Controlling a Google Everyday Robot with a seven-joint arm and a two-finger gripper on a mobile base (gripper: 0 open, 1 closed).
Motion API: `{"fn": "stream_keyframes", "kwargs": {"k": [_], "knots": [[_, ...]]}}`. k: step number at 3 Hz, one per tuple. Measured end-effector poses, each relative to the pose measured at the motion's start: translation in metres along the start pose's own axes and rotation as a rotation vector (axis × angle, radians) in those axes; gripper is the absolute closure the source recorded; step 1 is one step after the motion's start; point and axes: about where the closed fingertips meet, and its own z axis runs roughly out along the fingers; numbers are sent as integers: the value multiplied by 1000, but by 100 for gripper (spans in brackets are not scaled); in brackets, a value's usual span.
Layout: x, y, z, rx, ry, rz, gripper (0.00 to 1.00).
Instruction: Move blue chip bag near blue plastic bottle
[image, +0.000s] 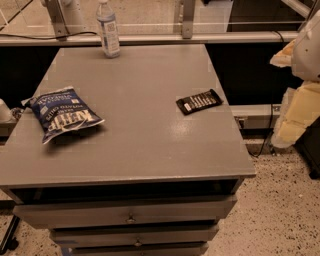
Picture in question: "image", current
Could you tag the metal centre upright post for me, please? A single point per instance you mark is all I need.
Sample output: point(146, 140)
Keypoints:
point(188, 8)

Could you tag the metal left upright bracket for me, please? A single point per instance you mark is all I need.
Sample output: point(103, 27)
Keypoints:
point(57, 19)

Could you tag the metal drawer knob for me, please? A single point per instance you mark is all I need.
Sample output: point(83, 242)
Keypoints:
point(130, 219)
point(137, 243)

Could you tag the clear plastic water bottle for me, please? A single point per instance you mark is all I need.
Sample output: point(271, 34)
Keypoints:
point(107, 25)

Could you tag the white object at left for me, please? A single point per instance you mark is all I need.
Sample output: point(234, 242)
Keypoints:
point(5, 112)

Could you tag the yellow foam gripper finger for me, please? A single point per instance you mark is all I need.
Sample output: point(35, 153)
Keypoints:
point(299, 109)
point(283, 57)

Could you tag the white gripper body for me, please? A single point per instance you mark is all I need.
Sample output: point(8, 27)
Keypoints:
point(309, 55)

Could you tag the grey bottom drawer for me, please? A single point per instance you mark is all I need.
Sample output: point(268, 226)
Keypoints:
point(173, 249)

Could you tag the grey drawer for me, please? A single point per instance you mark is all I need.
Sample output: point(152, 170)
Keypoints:
point(122, 236)
point(173, 249)
point(111, 213)

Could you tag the metal middle drawer knob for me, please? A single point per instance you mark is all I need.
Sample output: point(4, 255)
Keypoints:
point(137, 243)

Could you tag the grey top drawer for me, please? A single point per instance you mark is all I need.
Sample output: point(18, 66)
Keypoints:
point(111, 213)

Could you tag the grey middle drawer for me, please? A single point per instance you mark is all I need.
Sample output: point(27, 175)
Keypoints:
point(122, 236)

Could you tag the metal top drawer knob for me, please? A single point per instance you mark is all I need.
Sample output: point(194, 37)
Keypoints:
point(130, 219)

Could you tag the aluminium frame rail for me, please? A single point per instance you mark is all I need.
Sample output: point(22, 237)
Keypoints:
point(7, 40)

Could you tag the black snack bar wrapper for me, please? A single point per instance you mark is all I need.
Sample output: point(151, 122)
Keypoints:
point(199, 102)

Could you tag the black stand leg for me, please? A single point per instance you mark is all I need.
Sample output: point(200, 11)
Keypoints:
point(9, 241)

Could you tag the blue potato chip bag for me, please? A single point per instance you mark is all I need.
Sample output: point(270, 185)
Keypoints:
point(61, 111)

